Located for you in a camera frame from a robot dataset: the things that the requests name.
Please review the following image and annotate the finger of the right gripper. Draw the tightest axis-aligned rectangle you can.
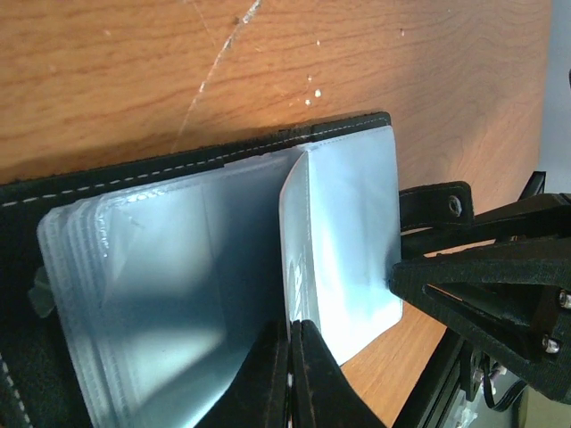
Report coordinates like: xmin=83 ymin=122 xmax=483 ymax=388
xmin=463 ymin=193 xmax=570 ymax=241

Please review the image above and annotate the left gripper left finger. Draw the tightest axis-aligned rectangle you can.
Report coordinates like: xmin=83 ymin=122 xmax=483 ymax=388
xmin=197 ymin=322 xmax=289 ymax=427

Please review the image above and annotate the black card holder wallet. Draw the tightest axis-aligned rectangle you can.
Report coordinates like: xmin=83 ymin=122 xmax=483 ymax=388
xmin=0 ymin=111 xmax=474 ymax=428

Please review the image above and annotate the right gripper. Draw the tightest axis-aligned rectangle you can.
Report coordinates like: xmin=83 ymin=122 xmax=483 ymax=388
xmin=389 ymin=238 xmax=570 ymax=427

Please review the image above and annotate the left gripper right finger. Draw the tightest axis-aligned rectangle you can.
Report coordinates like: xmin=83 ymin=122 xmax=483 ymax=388
xmin=291 ymin=320 xmax=384 ymax=427

